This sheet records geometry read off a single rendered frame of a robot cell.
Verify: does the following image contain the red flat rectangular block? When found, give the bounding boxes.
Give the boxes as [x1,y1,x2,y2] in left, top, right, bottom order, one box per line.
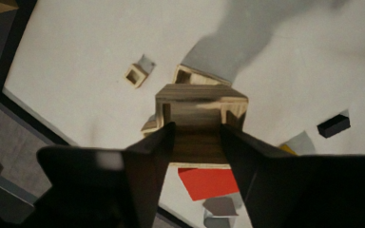
[178,167,239,201]

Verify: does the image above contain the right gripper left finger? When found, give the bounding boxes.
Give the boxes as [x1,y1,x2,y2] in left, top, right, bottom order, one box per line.
[36,122,176,228]

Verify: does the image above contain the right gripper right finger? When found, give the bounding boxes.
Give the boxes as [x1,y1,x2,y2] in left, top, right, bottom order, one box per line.
[220,123,365,228]

